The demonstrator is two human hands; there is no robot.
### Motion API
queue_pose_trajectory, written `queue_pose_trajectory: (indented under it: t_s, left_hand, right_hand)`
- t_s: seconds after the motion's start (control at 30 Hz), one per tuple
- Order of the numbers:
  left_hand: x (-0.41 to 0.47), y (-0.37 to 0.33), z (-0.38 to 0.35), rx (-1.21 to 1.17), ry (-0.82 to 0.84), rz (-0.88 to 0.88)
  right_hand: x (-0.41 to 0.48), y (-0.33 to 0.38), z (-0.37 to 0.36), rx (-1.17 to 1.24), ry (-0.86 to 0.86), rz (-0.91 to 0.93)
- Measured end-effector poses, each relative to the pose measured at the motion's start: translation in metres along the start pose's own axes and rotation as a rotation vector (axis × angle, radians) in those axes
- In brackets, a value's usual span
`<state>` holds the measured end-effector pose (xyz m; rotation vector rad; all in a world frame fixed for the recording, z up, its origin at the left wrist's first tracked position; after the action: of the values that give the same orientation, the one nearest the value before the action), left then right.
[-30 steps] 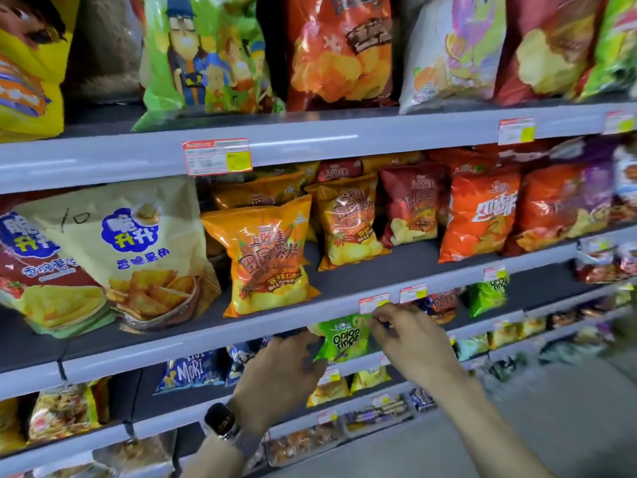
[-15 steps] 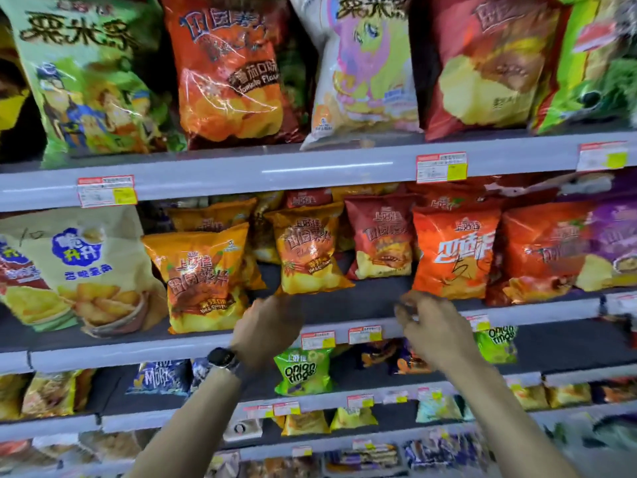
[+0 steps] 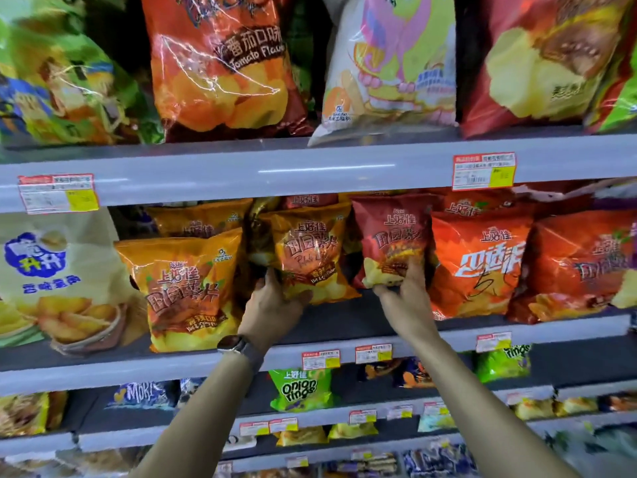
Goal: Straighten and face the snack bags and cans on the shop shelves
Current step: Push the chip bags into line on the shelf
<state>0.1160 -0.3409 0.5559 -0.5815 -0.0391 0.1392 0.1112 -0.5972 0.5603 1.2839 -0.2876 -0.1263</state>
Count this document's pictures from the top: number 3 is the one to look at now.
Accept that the white pony corn strip bag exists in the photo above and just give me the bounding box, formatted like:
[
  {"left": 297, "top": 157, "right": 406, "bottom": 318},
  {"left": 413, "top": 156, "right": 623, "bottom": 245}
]
[{"left": 307, "top": 0, "right": 459, "bottom": 149}]

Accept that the pale yellow snack bag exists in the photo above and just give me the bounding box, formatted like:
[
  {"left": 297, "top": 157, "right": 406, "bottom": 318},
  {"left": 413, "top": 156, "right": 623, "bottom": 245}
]
[{"left": 328, "top": 422, "right": 380, "bottom": 441}]

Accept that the person's right hand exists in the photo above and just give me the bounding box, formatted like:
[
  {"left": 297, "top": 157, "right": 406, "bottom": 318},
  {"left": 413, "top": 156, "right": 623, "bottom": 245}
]
[{"left": 373, "top": 256, "right": 441, "bottom": 344}]

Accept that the smartwatch with grey band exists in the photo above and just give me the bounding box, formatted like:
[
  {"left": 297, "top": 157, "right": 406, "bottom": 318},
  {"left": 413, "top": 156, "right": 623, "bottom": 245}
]
[{"left": 216, "top": 335, "right": 268, "bottom": 375}]

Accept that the blue orange-flame chip bag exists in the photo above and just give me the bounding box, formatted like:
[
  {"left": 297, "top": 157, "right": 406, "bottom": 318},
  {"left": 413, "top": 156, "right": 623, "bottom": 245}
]
[
  {"left": 393, "top": 357, "right": 437, "bottom": 390},
  {"left": 358, "top": 358, "right": 405, "bottom": 382}
]

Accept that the tray of wafer stick packs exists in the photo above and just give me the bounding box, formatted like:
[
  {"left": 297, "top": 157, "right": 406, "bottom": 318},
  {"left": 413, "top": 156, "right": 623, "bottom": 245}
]
[{"left": 323, "top": 455, "right": 400, "bottom": 478}]

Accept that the dark golden snack bag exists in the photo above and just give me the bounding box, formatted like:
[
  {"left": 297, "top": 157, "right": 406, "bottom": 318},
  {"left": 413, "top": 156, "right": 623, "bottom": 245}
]
[{"left": 246, "top": 196, "right": 281, "bottom": 268}]

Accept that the grey store shelving unit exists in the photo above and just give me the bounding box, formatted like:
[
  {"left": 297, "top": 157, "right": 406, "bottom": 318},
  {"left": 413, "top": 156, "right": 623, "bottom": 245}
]
[{"left": 0, "top": 0, "right": 637, "bottom": 478}]

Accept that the green blue cartoon snack bag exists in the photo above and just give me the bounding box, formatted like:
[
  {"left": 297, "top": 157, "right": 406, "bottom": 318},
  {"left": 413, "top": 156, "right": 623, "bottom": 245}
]
[{"left": 0, "top": 0, "right": 166, "bottom": 146}]

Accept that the teal snack bag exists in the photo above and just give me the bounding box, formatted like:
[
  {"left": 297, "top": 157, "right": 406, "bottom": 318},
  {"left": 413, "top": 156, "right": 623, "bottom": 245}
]
[{"left": 417, "top": 412, "right": 457, "bottom": 435}]

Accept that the golden yellow snack bag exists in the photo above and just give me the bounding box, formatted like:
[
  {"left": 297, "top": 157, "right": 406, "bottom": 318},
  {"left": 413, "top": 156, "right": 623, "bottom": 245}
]
[
  {"left": 557, "top": 396, "right": 599, "bottom": 418},
  {"left": 276, "top": 426, "right": 330, "bottom": 448},
  {"left": 515, "top": 398, "right": 557, "bottom": 422}
]

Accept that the green snack bag purple cartoon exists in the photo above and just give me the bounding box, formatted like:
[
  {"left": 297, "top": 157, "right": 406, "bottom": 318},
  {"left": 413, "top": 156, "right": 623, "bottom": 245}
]
[
  {"left": 268, "top": 368, "right": 335, "bottom": 414},
  {"left": 475, "top": 345, "right": 532, "bottom": 384}
]

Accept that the large orange tomato chip bag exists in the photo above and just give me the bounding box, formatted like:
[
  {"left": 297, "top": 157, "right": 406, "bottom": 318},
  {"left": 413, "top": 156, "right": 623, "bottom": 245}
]
[{"left": 141, "top": 0, "right": 313, "bottom": 143}]

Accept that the person's left hand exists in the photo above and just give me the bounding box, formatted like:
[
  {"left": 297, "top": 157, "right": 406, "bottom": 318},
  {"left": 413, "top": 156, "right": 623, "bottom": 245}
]
[{"left": 238, "top": 267, "right": 313, "bottom": 352}]

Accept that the large red yellow snack bag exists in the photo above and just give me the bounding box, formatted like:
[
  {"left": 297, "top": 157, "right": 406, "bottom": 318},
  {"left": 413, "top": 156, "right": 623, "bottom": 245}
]
[{"left": 460, "top": 0, "right": 634, "bottom": 140}]

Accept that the red orange snack bag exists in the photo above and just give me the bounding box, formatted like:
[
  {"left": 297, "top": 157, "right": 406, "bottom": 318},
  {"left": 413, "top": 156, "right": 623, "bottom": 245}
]
[{"left": 440, "top": 189, "right": 517, "bottom": 218}]

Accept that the dark red snack bag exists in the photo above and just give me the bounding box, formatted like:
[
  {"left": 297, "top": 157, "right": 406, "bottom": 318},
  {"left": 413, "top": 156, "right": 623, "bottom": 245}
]
[{"left": 283, "top": 193, "right": 340, "bottom": 211}]

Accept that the narrow yellow snack bag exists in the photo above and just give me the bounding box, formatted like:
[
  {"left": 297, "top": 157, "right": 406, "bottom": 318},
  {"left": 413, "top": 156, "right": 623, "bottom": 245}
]
[{"left": 145, "top": 199, "right": 253, "bottom": 240}]

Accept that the yellow prawn cracker bag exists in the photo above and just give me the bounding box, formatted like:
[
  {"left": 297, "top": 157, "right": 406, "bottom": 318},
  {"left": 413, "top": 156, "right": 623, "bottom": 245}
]
[{"left": 0, "top": 391, "right": 69, "bottom": 439}]

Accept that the person's right forearm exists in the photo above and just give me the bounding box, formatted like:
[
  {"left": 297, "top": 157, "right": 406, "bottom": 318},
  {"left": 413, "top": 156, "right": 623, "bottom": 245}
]
[{"left": 413, "top": 333, "right": 583, "bottom": 478}]

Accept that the cream fries print snack bag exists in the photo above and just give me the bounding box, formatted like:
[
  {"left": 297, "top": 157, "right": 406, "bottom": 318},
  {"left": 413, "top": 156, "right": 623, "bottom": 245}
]
[{"left": 0, "top": 208, "right": 146, "bottom": 358}]

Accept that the person's left forearm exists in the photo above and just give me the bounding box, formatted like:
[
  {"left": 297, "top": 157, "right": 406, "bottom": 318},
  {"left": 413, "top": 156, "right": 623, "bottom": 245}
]
[{"left": 129, "top": 353, "right": 255, "bottom": 478}]

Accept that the small yellow chip bag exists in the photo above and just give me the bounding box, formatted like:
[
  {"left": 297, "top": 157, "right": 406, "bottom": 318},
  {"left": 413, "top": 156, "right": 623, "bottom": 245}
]
[{"left": 270, "top": 203, "right": 360, "bottom": 305}]

